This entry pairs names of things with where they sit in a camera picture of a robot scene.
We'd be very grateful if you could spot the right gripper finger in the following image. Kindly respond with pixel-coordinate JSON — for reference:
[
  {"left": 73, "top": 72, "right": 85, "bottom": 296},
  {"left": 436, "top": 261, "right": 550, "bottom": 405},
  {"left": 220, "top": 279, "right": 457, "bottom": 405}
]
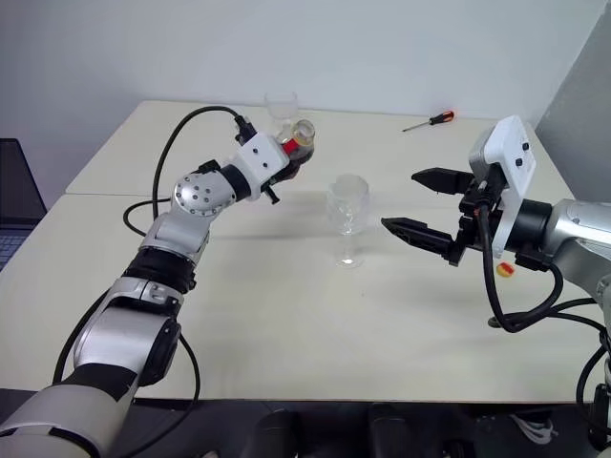
[
  {"left": 380, "top": 217, "right": 454, "bottom": 261},
  {"left": 411, "top": 167, "right": 474, "bottom": 196}
]

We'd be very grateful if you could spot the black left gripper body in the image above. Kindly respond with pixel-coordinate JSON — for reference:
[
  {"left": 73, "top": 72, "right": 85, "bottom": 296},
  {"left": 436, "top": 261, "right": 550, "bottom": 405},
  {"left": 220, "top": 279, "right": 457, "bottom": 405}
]
[{"left": 263, "top": 164, "right": 293, "bottom": 206}]

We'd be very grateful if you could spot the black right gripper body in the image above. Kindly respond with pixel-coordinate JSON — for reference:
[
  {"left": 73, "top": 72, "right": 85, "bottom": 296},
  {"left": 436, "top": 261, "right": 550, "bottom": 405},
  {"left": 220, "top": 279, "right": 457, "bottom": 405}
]
[{"left": 447, "top": 164, "right": 507, "bottom": 267}]

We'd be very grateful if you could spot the small dark drink bottle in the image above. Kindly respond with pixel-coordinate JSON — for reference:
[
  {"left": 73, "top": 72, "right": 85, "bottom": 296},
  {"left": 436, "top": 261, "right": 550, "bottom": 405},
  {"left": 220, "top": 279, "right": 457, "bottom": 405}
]
[{"left": 278, "top": 118, "right": 319, "bottom": 168}]

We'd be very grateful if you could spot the clear wine glass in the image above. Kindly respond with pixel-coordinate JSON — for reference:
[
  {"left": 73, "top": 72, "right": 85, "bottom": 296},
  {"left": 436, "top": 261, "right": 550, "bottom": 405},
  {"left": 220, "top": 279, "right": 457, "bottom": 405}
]
[{"left": 326, "top": 174, "right": 372, "bottom": 269}]

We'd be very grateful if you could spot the clear glass tumbler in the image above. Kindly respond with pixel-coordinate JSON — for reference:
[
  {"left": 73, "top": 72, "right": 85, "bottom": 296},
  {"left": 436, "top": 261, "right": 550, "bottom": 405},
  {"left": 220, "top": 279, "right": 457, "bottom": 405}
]
[{"left": 264, "top": 91, "right": 299, "bottom": 137}]

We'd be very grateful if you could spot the dark rounded object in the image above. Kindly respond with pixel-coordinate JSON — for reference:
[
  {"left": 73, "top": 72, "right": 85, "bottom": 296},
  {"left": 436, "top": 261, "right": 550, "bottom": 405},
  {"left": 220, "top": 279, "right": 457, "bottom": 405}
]
[
  {"left": 367, "top": 403, "right": 407, "bottom": 458},
  {"left": 260, "top": 410, "right": 306, "bottom": 458}
]

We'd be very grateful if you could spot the dark laptop computer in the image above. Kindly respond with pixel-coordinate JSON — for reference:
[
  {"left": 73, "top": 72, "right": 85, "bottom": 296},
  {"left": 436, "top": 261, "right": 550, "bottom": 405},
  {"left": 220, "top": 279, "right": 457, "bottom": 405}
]
[{"left": 0, "top": 137, "right": 48, "bottom": 273}]

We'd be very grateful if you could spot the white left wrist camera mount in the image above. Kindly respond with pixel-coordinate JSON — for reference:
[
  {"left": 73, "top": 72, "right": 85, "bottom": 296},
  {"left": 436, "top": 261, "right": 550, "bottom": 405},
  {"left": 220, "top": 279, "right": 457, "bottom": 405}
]
[{"left": 237, "top": 132, "right": 290, "bottom": 200}]

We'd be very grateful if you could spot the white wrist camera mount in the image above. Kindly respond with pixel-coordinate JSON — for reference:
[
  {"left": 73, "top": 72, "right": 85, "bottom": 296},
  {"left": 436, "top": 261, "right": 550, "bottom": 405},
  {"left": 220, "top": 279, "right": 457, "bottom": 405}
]
[
  {"left": 467, "top": 114, "right": 537, "bottom": 261},
  {"left": 237, "top": 132, "right": 290, "bottom": 200}
]

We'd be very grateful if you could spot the orange black handled screwdriver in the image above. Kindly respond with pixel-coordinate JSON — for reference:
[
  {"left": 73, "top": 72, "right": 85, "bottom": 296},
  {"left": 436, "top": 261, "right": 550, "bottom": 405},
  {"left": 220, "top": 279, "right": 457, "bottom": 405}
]
[{"left": 401, "top": 109, "right": 455, "bottom": 133}]

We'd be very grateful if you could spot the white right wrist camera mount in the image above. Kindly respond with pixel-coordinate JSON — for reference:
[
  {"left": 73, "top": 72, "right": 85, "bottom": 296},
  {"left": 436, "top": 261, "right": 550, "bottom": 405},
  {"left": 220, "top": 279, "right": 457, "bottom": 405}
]
[{"left": 467, "top": 114, "right": 537, "bottom": 261}]

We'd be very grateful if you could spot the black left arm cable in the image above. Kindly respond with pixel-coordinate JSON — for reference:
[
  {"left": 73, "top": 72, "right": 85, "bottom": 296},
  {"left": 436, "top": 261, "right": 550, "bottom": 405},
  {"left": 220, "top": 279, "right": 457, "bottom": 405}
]
[{"left": 51, "top": 104, "right": 257, "bottom": 411}]

